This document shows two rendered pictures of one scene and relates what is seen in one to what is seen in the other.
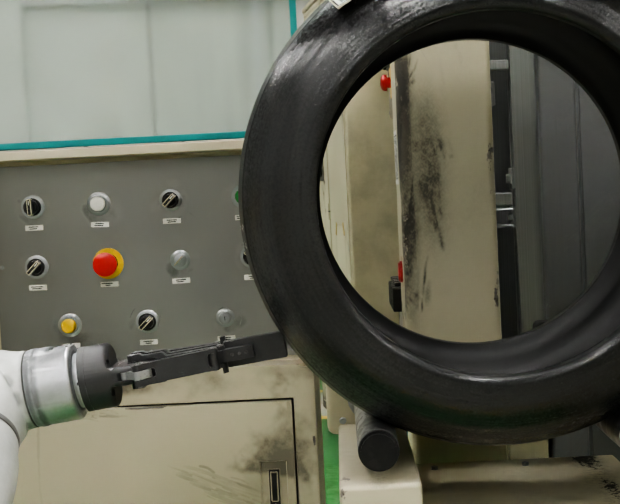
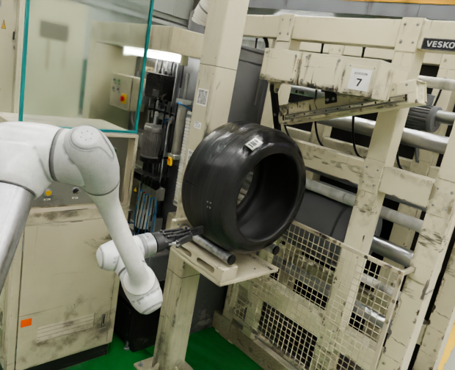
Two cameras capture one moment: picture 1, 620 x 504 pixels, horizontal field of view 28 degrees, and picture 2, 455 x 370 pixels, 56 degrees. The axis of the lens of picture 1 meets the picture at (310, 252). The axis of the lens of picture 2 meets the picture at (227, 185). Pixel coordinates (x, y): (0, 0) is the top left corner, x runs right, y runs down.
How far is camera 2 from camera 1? 1.26 m
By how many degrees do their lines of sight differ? 46
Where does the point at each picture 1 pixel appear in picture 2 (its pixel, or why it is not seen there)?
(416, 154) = not seen: hidden behind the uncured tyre
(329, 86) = (246, 170)
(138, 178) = not seen: hidden behind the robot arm
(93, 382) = (162, 246)
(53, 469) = (40, 244)
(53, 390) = (153, 250)
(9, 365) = (139, 243)
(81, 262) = not seen: hidden behind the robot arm
